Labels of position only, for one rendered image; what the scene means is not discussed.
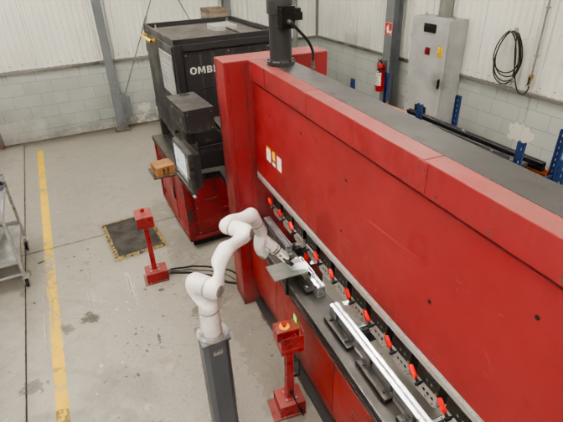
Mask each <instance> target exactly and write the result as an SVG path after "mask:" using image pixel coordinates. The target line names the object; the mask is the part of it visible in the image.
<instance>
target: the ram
mask: <svg viewBox="0 0 563 422"><path fill-rule="evenodd" d="M252 93H253V106H254V121H255V134H256V160H257V171H258V172H259V173H260V175H261V176H262V177H263V178H264V179H265V180H266V181H267V182H268V183H269V184H270V185H271V186H272V187H273V188H274V189H275V191H276V192H277V193H278V194H279V195H280V196H281V197H282V198H283V200H284V201H285V202H286V203H287V204H288V205H289V206H290V207H291V209H292V210H293V211H294V212H295V213H296V214H297V215H298V217H299V218H300V219H301V220H302V221H303V222H304V223H305V224H306V226H307V227H308V228H309V229H310V230H311V231H312V232H313V233H314V234H315V235H316V236H317V237H318V238H319V239H320V240H321V242H322V243H323V244H324V245H325V246H326V247H327V248H328V249H329V251H330V252H331V253H332V254H333V255H334V256H335V257H336V258H337V260H338V261H339V262H340V263H341V264H342V265H343V266H344V268H345V269H346V270H347V271H348V272H349V273H350V274H351V275H352V277H353V278H354V279H355V280H356V281H357V282H358V283H359V284H360V285H361V286H362V287H363V288H364V289H365V290H366V291H367V293H368V294H369V295H370V296H371V297H372V298H373V299H374V300H375V302H376V303H377V304H378V305H379V306H380V307H381V308H382V309H383V311H384V312H385V313H386V314H387V315H388V316H389V317H390V319H391V320H392V321H393V322H394V323H395V324H396V325H397V326H398V328H399V329H400V330H401V331H403V333H404V334H405V335H406V336H407V337H408V338H409V339H410V340H411V341H412V342H413V344H414V345H415V346H416V347H417V348H418V349H419V350H420V351H421V353H422V354H423V355H424V356H425V357H426V358H427V359H428V360H429V362H430V363H431V364H432V365H433V366H434V367H435V368H436V370H437V371H438V372H439V373H440V374H441V375H442V376H443V377H444V379H445V380H446V381H448V383H449V384H450V385H451V386H452V387H453V388H454V389H455V390H456V391H457V392H458V393H459V395H460V396H461V397H462V398H463V399H464V400H465V401H466V402H467V404H468V405H469V406H470V407H471V408H472V409H473V410H474V411H475V413H476V414H477V415H478V416H479V417H480V418H481V419H482V420H483V422H563V287H561V286H559V285H558V284H556V283H555V282H554V281H552V280H551V279H549V278H548V277H546V276H545V275H543V274H541V273H540V272H539V271H537V270H536V269H534V268H533V267H531V266H530V265H528V264H526V263H525V262H523V261H522V260H521V259H519V258H518V257H516V256H515V255H513V254H511V253H510V252H508V251H507V250H506V249H504V248H503V247H501V246H500V245H498V244H496V243H495V242H493V241H492V240H491V239H489V238H488V237H486V236H485V235H483V234H481V233H480V232H478V231H477V230H476V229H474V228H473V227H471V226H470V225H468V224H466V223H465V222H463V221H462V220H460V219H459V218H458V217H456V216H455V215H453V214H451V213H450V212H448V211H447V210H445V209H444V208H443V207H441V206H440V205H438V204H437V203H435V202H433V201H432V200H430V199H429V198H428V197H426V196H425V195H423V194H422V193H421V192H418V191H417V190H415V189H414V188H413V187H411V186H410V185H408V184H407V183H405V182H403V181H402V180H400V179H399V178H398V177H396V176H395V175H393V174H392V173H390V172H388V171H387V170H385V169H384V168H382V167H381V166H380V165H378V164H377V163H375V162H373V161H372V160H370V159H369V158H367V157H366V156H365V155H363V154H362V153H360V152H358V151H357V150H355V149H354V148H352V147H351V146H350V145H348V144H347V143H345V142H343V141H342V140H340V139H339V138H337V137H336V136H335V135H333V134H332V133H330V132H329V131H327V130H325V129H324V128H322V127H321V126H320V125H318V124H317V123H315V122H314V121H312V120H310V119H309V118H307V117H306V116H304V115H303V114H302V113H300V112H299V111H297V110H295V109H294V108H292V107H291V106H289V105H288V104H287V103H285V102H284V101H282V100H280V99H279V98H277V97H276V96H274V95H273V94H272V93H270V92H269V91H267V90H265V89H264V88H262V87H261V86H259V85H258V84H257V83H255V82H254V81H253V82H252ZM266 146H268V147H269V148H270V149H271V162H269V161H268V160H267V158H266ZM272 152H274V153H275V161H274V160H273V159H272ZM276 155H277V156H279V158H280V159H281V173H280V172H279V171H278V170H277V159H276ZM272 161H273V162H274V163H275V164H276V167H274V166H273V162H272ZM257 175H258V174H257ZM258 178H259V179H260V180H261V181H262V182H263V183H264V184H265V186H266V187H267V188H268V189H269V190H270V191H271V193H272V194H273V195H274V196H275V197H276V199H277V200H278V201H279V202H280V203H281V204H282V206H283V207H284V208H285V209H286V210H287V211H288V213H289V214H290V215H291V216H292V217H293V218H294V219H295V220H296V221H297V222H298V223H299V224H300V225H301V227H302V228H303V229H304V230H305V231H306V232H307V234H308V235H309V236H310V237H311V238H312V240H313V241H314V242H315V243H316V244H317V245H318V247H319V248H320V249H321V250H322V251H323V252H324V254H325V255H326V256H327V257H328V258H329V259H330V260H331V261H332V262H333V263H334V264H335V265H336V267H337V268H338V269H339V270H340V271H341V272H342V273H343V275H344V276H345V277H346V278H347V279H348V280H349V282H350V283H351V284H352V285H353V286H354V288H355V289H356V290H357V291H358V292H359V293H360V295H361V296H362V297H363V298H364V299H365V300H366V301H367V302H368V303H369V304H370V305H371V306H372V308H373V309H374V310H375V311H376V312H377V313H378V314H379V316H380V317H381V318H382V319H383V320H384V321H385V323H386V324H387V325H388V326H389V327H390V329H391V330H392V331H393V332H394V333H395V334H396V336H397V337H398V338H399V339H400V340H401V341H402V342H403V343H404V344H405V345H406V346H407V347H408V349H409V350H410V351H411V352H412V353H413V354H414V356H415V357H416V358H417V359H418V360H419V361H420V362H421V364H422V365H423V366H424V367H425V368H426V370H427V371H428V372H429V373H430V374H431V375H432V377H433V378H434V379H435V380H436V381H437V382H438V383H439V384H440V385H441V386H442V387H443V388H444V390H445V391H446V392H447V393H448V394H449V395H450V397H451V398H452V399H453V400H454V401H455V402H456V403H457V405H458V406H459V407H460V408H461V409H462V411H463V412H464V413H465V414H466V415H467V416H468V418H469V419H470V420H471V421H472V422H477V421H476V420H475V419H474V417H473V416H472V415H471V414H470V413H469V412H468V411H467V409H466V408H465V407H464V406H463V405H462V404H461V402H460V401H459V400H458V399H457V398H456V397H455V396H454V394H453V393H452V392H451V391H450V390H449V389H448V388H447V386H446V385H445V384H444V383H443V382H442V381H441V380H440V379H439V378H438V377H437V376H436V375H435V374H434V372H433V371H432V370H431V369H430V368H429V367H428V366H427V364H426V363H425V362H424V361H423V360H422V359H421V357H420V356H419V355H418V354H417V353H416V352H415V351H414V349H413V348H412V347H411V346H410V345H409V344H408V343H407V341H406V340H405V339H404V338H403V337H402V336H401V335H400V334H399V333H398V332H397V331H396V330H395V329H394V327H393V326H392V325H391V324H390V323H389V322H388V321H387V319H386V318H385V317H384V316H383V315H382V314H381V313H380V311H379V310H378V309H377V308H376V307H375V306H374V304H373V303H372V302H371V301H370V300H369V299H368V298H367V296H366V295H365V294H364V293H363V292H362V291H361V290H360V289H359V288H358V287H357V286H356V285H355V284H354V282H353V281H352V280H351V279H350V278H349V277H348V276H347V274H346V273H345V272H344V271H343V270H342V269H341V267H340V266H339V265H338V264H337V263H336V262H335V261H334V259H333V258H332V257H331V256H330V255H329V254H328V252H327V251H326V250H325V249H324V248H323V247H322V246H321V245H320V244H319V243H318V242H317V241H316V240H315V239H314V237H313V236H312V235H311V234H310V233H309V232H308V231H307V229H306V228H305V227H304V226H303V225H302V224H301V222H300V221H299V220H298V219H297V218H296V217H295V216H294V214H293V213H292V212H291V211H290V210H289V209H288V208H287V206H286V205H285V204H284V203H283V202H282V201H281V200H280V199H279V198H278V197H277V196H276V195H275V194H274V192H273V191H272V190H271V189H270V188H269V187H268V186H267V184H266V183H265V182H264V181H263V180H262V179H261V177H260V176H259V175H258Z"/></svg>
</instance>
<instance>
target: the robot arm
mask: <svg viewBox="0 0 563 422"><path fill-rule="evenodd" d="M219 228H220V231H221V232H222V233H224V234H227V235H230V236H233V237H232V238H231V239H228V240H226V241H223V242H221V243H220V244H219V245H218V247H217V248H216V250H215V252H214V254H213V256H212V259H211V265H212V267H213V269H214V274H213V276H212V277H211V276H208V275H205V274H202V273H199V272H193V273H191V274H189V275H188V277H187V278H186V281H185V287H186V290H187V292H188V294H189V295H190V297H191V298H192V299H193V301H194V302H195V303H196V305H197V306H198V309H199V319H200V324H201V326H200V327H199V328H198V330H197V332H196V336H197V338H198V340H199V341H200V342H201V343H203V344H209V345H210V344H216V343H218V342H221V341H223V340H224V339H225V338H226V336H227V334H228V328H227V326H226V325H225V324H224V323H223V322H222V321H221V320H220V309H219V303H218V301H217V299H219V298H221V296H222V295H223V293H224V289H225V270H226V266H227V265H228V262H229V260H230V258H231V256H232V255H233V253H234V252H235V251H236V250H237V249H238V248H240V247H241V246H243V245H244V244H247V243H248V242H249V241H250V240H251V239H252V237H253V234H255V236H254V243H253V245H254V250H255V252H256V253H257V255H258V256H259V257H260V258H262V259H265V258H266V257H267V256H268V255H269V253H271V254H272V255H276V256H277V257H278V258H279V259H280V260H281V261H283V262H284V263H285V262H286V263H287V264H288V265H290V266H291V267H292V266H293V265H294V263H293V262H291V261H290V260H292V258H291V257H290V256H288V254H287V252H286V251H285V250H284V249H283V248H281V246H280V245H279V244H278V243H277V242H276V241H274V240H273V239H272V238H271V237H269V236H268V235H267V228H266V226H265V224H264V222H263V220H262V218H261V216H260V215H259V213H258V211H257V210H256V209H255V208H247V209H246V210H244V211H242V212H240V213H237V214H231V215H228V216H226V217H224V218H223V219H221V221H220V224H219Z"/></svg>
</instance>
